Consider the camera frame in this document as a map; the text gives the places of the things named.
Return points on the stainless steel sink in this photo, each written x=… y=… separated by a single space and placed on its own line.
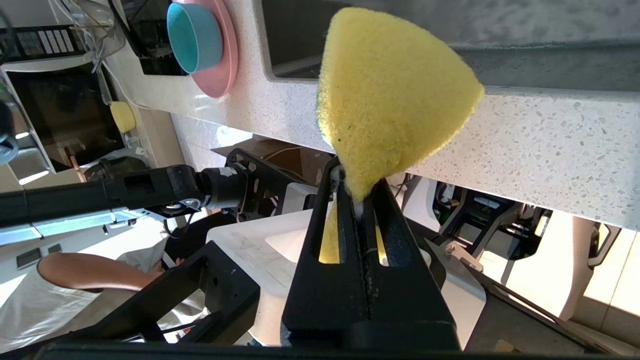
x=295 y=35

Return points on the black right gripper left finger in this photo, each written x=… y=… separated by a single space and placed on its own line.
x=325 y=300

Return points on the white shirt person torso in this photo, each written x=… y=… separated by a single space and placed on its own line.
x=40 y=310

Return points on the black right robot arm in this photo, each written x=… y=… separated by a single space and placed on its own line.
x=220 y=290

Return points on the pink plate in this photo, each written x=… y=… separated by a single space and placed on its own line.
x=225 y=65

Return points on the teal bowl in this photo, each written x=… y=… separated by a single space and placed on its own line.
x=192 y=37

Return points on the dark monitor screen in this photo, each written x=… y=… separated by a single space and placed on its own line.
x=60 y=115

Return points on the bare person forearm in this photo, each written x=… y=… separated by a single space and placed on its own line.
x=90 y=272

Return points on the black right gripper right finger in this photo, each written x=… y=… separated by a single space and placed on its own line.
x=410 y=310

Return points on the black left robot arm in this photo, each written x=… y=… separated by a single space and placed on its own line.
x=140 y=187

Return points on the yellow green sponge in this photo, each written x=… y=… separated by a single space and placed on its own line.
x=390 y=90

